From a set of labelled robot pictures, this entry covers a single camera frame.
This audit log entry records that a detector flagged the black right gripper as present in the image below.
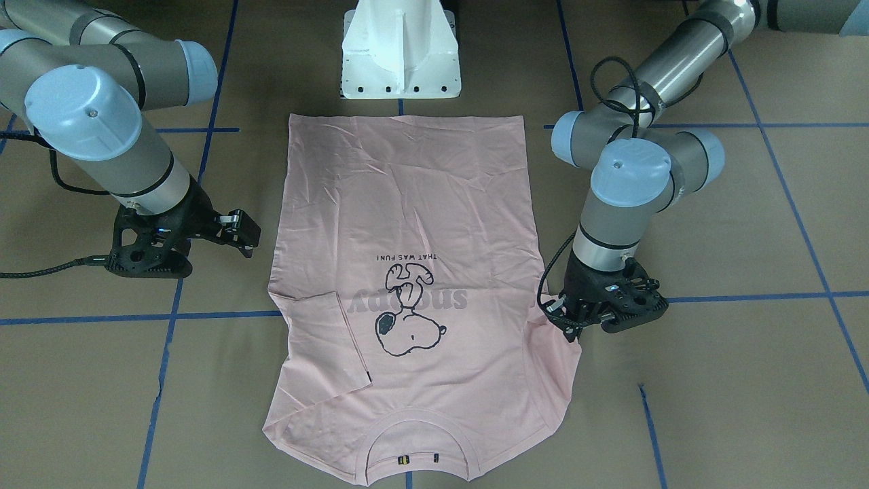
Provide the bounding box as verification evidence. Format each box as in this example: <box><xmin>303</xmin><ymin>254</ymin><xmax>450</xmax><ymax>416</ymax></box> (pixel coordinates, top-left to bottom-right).
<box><xmin>162</xmin><ymin>179</ymin><xmax>261</xmax><ymax>259</ymax></box>

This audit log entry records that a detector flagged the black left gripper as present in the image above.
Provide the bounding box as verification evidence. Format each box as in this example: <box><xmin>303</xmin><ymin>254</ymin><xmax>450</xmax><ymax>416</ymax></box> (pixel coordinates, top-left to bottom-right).
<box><xmin>541</xmin><ymin>253</ymin><xmax>621</xmax><ymax>343</ymax></box>

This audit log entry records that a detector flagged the pink Snoopy t-shirt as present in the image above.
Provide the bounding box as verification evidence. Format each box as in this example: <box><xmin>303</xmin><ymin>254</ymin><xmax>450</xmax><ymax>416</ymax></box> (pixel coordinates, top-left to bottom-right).
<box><xmin>263</xmin><ymin>114</ymin><xmax>581</xmax><ymax>486</ymax></box>

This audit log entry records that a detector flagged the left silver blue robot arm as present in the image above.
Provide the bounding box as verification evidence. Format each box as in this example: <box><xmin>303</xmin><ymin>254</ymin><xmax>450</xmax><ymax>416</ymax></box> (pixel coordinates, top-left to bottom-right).
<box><xmin>539</xmin><ymin>1</ymin><xmax>867</xmax><ymax>342</ymax></box>

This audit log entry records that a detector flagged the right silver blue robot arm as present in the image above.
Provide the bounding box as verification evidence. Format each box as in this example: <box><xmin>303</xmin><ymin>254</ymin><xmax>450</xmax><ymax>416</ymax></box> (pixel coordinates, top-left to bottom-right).
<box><xmin>2</xmin><ymin>1</ymin><xmax>260</xmax><ymax>259</ymax></box>

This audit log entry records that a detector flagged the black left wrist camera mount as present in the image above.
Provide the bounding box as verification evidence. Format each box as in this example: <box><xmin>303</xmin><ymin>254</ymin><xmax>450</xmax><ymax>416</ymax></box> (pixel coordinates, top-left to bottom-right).
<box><xmin>600</xmin><ymin>257</ymin><xmax>669</xmax><ymax>333</ymax></box>

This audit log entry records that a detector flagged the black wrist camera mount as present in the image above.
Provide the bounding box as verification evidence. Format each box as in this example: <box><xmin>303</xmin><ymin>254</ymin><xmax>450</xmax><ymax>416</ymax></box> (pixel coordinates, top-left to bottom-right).
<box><xmin>105</xmin><ymin>205</ymin><xmax>193</xmax><ymax>279</ymax></box>
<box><xmin>600</xmin><ymin>257</ymin><xmax>669</xmax><ymax>333</ymax></box>

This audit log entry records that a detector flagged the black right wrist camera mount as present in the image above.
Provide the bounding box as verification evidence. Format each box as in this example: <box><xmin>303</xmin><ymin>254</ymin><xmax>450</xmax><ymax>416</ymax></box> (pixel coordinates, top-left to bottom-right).
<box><xmin>105</xmin><ymin>205</ymin><xmax>193</xmax><ymax>279</ymax></box>

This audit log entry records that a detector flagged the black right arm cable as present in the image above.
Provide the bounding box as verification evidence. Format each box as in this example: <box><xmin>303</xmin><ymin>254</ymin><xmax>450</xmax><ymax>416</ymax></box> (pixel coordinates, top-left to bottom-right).
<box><xmin>0</xmin><ymin>129</ymin><xmax>113</xmax><ymax>280</ymax></box>

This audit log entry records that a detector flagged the white pillar base mount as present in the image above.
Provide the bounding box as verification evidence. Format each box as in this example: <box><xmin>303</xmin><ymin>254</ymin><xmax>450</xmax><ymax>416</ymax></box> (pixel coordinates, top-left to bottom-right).
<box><xmin>339</xmin><ymin>1</ymin><xmax>462</xmax><ymax>100</ymax></box>

